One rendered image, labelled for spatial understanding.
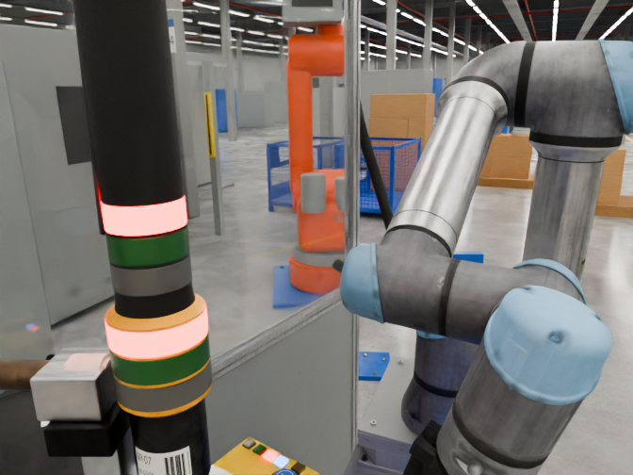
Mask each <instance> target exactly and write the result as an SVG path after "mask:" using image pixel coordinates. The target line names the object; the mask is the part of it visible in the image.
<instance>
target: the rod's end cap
mask: <svg viewBox="0 0 633 475"><path fill-rule="evenodd" d="M109 356H110V354H109V353H75V354H73V355H72V356H71V357H70V358H69V359H68V360H67V361H66V362H65V364H64V366H63V367H65V368H64V370H99V369H100V367H104V368H105V371H106V369H109V368H112V367H111V365H110V364H111V360H110V358H109ZM109 365H110V367H109ZM113 382H114V381H112V384H111V383H110V385H112V386H111V387H113V388H110V387H109V390H107V389H108V387H106V390H107V392H108V391H109V392H108V393H111V392H112V391H111V392H110V389H112V390H114V389H115V388H114V386H113V384H114V383H113Z"/></svg>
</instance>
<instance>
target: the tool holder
mask: <svg viewBox="0 0 633 475"><path fill-rule="evenodd" d="M75 353H109V348H63V349H61V350H60V351H59V352H58V353H57V354H56V355H55V356H54V357H53V358H52V359H51V360H50V362H49V363H48V364H46V365H45V366H44V367H43V368H42V369H40V370H39V371H38V372H37V373H36V374H35V375H34V376H33V377H32V378H31V379H30V386H31V391H32V395H33V400H34V404H35V409H36V414H37V419H38V421H50V422H49V423H48V424H47V426H46V427H45V428H44V430H43V435H44V440H45V445H46V449H47V454H48V456H50V457H81V459H82V465H83V470H84V475H138V473H137V466H136V459H135V453H134V446H133V438H132V432H131V425H130V418H129V413H128V412H126V411H124V410H123V409H122V408H121V407H120V406H119V404H118V400H117V398H116V392H115V389H114V390H112V389H110V392H111V391H112V392H111V393H108V392H109V391H108V392H107V390H109V387H110V388H113V387H111V386H112V385H110V383H111V384H112V381H114V380H111V379H110V378H109V381H110V382H109V381H108V379H107V378H108V377H109V376H110V377H112V376H113V373H112V375H111V374H110V373H111V372H112V370H111V369H112V368H109V369H106V371H105V368H104V367H100V369H99V370H64V368H65V367H63V366H64V364H65V362H66V361H67V360H68V359H69V358H70V357H71V356H72V355H73V354H75ZM110 365H111V364H110ZM110 365H109V367H110ZM110 371H111V372H110ZM105 372H106V374H105ZM109 372H110V373H109ZM108 373H109V375H108ZM104 375H105V376H104ZM107 376H108V377H107ZM104 377H105V378H104ZM106 377H107V378H106ZM104 380H105V381H104ZM106 380H107V382H106ZM104 382H105V383H106V384H108V385H106V384H104ZM106 387H108V389H107V390H106ZM209 475H233V474H232V473H230V472H228V471H226V470H225V469H222V468H219V467H214V466H211V469H210V473H209Z"/></svg>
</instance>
